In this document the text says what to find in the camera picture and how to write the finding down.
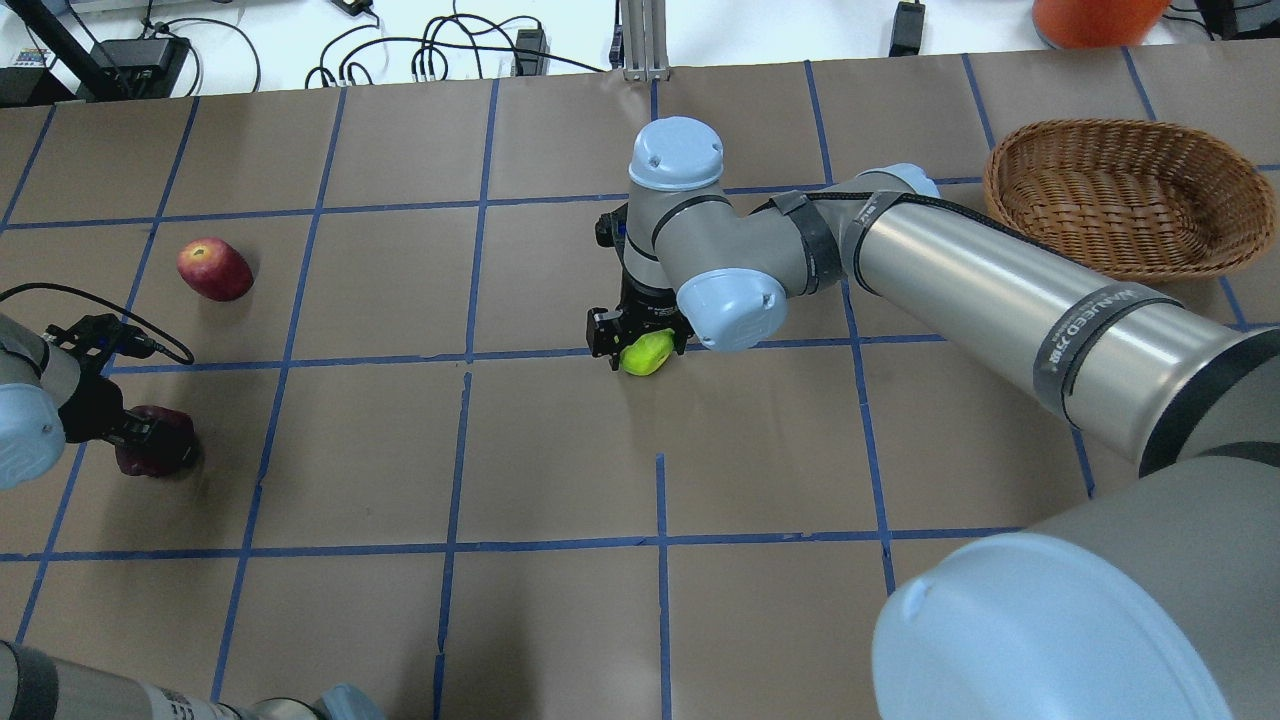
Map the red yellow apple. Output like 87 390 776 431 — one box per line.
177 237 255 302

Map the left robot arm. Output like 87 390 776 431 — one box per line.
1 314 160 489

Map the aluminium frame post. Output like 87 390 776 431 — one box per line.
617 0 671 82

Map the wicker basket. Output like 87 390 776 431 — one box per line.
983 119 1277 283

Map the green apple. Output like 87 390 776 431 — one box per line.
620 329 675 377

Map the dark red apple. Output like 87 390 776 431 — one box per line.
111 405 201 478

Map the orange round object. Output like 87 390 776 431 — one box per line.
1030 1 1170 49

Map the black power adapter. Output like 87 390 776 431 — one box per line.
90 37 191 99

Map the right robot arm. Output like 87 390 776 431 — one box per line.
586 117 1279 719

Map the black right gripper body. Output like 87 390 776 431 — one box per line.
586 205 694 372

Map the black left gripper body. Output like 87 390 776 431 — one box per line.
45 314 157 445

